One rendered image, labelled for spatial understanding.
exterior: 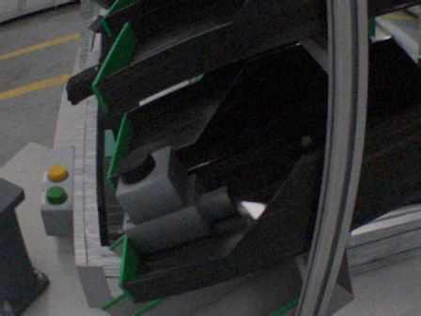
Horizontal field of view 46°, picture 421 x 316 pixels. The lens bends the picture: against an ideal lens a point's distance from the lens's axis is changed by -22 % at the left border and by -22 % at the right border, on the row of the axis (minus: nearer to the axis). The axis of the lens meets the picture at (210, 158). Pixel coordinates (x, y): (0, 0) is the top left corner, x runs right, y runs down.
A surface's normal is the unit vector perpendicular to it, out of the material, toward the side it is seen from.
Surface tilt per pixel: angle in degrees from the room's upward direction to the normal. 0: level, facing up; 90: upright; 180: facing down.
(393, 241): 90
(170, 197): 90
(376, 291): 0
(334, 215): 90
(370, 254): 90
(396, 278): 0
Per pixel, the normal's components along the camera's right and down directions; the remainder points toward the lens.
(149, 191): -0.01, 0.51
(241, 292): -0.71, -0.61
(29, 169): 0.00, -0.86
